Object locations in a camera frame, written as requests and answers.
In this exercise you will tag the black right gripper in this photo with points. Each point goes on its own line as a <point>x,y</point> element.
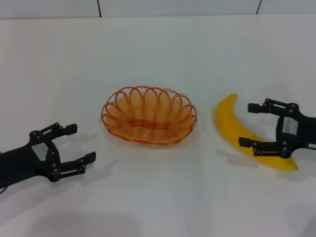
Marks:
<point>303,133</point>

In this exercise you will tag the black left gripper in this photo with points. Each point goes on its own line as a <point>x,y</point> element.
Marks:
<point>22,163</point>

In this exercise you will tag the yellow banana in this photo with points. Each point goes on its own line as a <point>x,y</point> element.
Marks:
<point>229,123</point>

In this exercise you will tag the orange plastic woven basket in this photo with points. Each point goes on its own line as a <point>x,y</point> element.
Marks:
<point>150,133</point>

